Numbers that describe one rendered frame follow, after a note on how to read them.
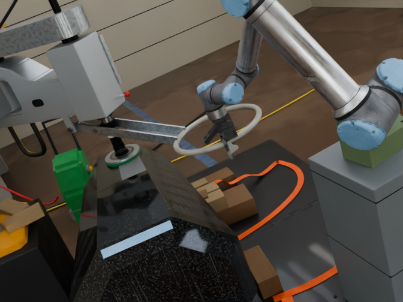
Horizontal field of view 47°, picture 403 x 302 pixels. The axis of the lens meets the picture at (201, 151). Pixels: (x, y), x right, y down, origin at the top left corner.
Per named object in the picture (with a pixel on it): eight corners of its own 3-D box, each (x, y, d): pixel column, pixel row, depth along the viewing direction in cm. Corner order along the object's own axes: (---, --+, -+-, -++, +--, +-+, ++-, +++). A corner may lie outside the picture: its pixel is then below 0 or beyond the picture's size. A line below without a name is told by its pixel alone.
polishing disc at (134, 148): (105, 154, 284) (104, 153, 283) (138, 141, 285) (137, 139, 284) (105, 168, 264) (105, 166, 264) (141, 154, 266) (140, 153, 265)
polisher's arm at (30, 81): (4, 144, 293) (-37, 72, 273) (27, 127, 311) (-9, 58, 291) (95, 130, 259) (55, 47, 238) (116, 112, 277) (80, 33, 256)
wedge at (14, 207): (-3, 214, 275) (-7, 207, 273) (11, 204, 282) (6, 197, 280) (16, 216, 263) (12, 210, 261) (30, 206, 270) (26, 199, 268)
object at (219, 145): (159, 163, 234) (156, 159, 233) (195, 118, 273) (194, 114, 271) (246, 145, 209) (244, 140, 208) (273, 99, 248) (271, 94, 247)
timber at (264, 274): (283, 290, 254) (277, 274, 249) (263, 299, 253) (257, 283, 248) (263, 259, 282) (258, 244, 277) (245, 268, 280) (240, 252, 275)
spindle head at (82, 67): (59, 130, 267) (22, 57, 249) (81, 113, 285) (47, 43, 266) (108, 122, 251) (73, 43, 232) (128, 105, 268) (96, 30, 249)
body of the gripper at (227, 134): (238, 138, 215) (229, 114, 210) (221, 145, 215) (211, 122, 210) (235, 132, 222) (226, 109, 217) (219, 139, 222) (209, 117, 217)
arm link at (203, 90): (205, 87, 200) (191, 88, 208) (215, 112, 205) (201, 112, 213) (219, 77, 205) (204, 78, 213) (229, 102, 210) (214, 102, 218)
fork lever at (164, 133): (65, 133, 269) (63, 125, 266) (84, 117, 284) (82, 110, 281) (174, 149, 245) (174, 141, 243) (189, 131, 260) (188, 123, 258)
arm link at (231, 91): (240, 74, 196) (220, 75, 206) (225, 92, 191) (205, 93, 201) (250, 91, 201) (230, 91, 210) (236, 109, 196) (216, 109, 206)
